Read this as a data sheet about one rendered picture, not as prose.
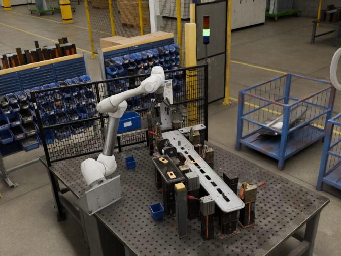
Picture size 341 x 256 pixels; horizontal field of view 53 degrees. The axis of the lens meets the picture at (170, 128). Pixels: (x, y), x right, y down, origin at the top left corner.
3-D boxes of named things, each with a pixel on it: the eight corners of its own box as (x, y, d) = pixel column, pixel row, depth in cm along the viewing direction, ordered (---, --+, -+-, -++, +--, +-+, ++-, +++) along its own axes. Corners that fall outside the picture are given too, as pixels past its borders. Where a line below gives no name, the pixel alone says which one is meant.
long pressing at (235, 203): (249, 205, 248) (249, 203, 247) (222, 214, 241) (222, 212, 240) (177, 130, 364) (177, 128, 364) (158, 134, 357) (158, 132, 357)
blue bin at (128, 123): (141, 126, 366) (140, 116, 360) (114, 133, 353) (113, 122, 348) (135, 121, 379) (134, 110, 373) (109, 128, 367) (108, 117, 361)
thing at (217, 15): (193, 119, 624) (191, 3, 536) (188, 117, 634) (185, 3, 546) (231, 103, 682) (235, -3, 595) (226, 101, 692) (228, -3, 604)
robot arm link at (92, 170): (84, 188, 300) (73, 166, 304) (97, 183, 316) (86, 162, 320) (97, 179, 293) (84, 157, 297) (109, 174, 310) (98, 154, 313)
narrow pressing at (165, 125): (171, 127, 367) (170, 98, 352) (161, 129, 364) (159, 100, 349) (171, 127, 368) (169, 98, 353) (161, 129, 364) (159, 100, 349)
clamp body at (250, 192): (258, 225, 271) (261, 187, 255) (241, 230, 266) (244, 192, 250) (250, 217, 280) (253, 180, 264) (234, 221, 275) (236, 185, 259)
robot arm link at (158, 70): (154, 83, 279) (148, 88, 268) (152, 64, 273) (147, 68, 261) (166, 83, 277) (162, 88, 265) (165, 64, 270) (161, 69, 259)
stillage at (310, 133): (282, 125, 583) (288, 71, 541) (327, 141, 526) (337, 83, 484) (235, 149, 517) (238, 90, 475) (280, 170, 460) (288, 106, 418)
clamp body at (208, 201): (216, 238, 259) (217, 200, 244) (203, 243, 256) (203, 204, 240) (210, 230, 268) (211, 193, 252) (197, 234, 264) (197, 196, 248)
